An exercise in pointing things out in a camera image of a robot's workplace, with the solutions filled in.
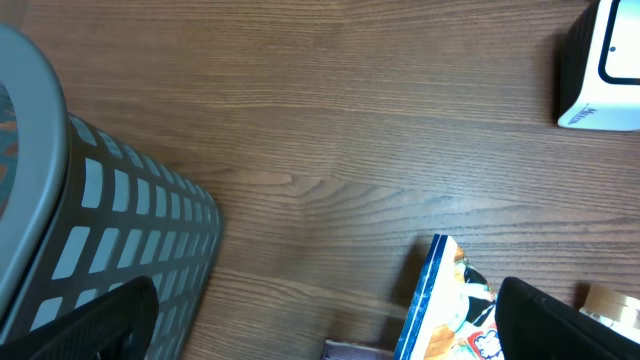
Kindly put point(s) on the white tube with gold cap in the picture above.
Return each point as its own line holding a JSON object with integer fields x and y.
{"x": 614, "y": 310}

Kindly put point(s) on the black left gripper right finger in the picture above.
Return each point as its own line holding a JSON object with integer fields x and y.
{"x": 533, "y": 325}

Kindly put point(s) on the grey plastic shopping basket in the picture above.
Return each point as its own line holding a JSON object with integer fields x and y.
{"x": 83, "y": 213}

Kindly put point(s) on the white barcode scanner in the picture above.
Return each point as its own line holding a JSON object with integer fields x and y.
{"x": 599, "y": 72}

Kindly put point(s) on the yellow snack bag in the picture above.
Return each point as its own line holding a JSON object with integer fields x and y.
{"x": 452, "y": 312}

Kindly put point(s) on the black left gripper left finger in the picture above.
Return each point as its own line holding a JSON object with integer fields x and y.
{"x": 117, "y": 325}

